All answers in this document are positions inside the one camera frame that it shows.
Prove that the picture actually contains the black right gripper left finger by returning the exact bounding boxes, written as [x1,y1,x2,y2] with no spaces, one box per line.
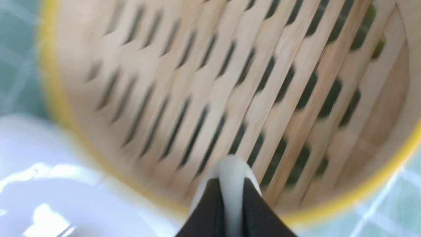
[176,179,226,237]

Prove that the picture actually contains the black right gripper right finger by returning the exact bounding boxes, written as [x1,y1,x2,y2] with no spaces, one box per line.
[243,178,296,237]

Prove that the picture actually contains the white steamed bun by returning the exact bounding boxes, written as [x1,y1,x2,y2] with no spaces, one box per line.
[188,154,262,237]

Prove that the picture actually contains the white square plate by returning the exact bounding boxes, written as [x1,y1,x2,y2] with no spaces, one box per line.
[0,114,185,237]

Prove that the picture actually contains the yellow-rimmed bamboo steamer basket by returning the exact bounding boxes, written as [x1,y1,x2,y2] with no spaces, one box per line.
[38,0,420,225]

